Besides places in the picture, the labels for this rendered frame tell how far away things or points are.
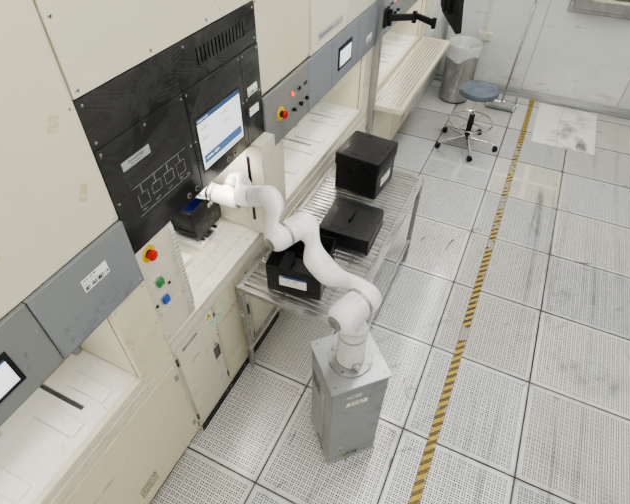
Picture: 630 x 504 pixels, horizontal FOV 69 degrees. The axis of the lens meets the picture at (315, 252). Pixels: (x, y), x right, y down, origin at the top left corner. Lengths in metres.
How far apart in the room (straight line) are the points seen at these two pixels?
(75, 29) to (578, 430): 2.94
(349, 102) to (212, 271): 1.79
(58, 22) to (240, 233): 1.43
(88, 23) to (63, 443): 1.40
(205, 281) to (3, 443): 0.96
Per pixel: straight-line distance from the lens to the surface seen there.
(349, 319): 1.68
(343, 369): 2.02
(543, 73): 6.00
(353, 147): 2.80
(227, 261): 2.30
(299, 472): 2.65
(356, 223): 2.49
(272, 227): 1.74
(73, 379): 2.11
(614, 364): 3.48
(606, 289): 3.90
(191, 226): 2.27
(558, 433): 3.05
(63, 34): 1.32
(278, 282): 2.23
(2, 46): 1.23
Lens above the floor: 2.51
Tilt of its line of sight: 45 degrees down
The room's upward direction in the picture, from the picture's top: 1 degrees clockwise
